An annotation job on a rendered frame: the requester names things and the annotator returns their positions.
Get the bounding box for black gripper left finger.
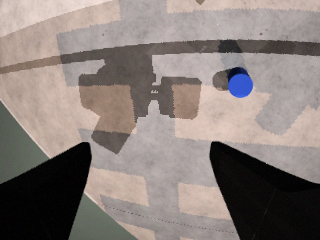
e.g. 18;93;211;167
0;141;92;240

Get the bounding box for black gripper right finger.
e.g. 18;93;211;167
209;141;320;240

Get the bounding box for dark blue cylinder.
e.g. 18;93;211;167
228;67;253;99

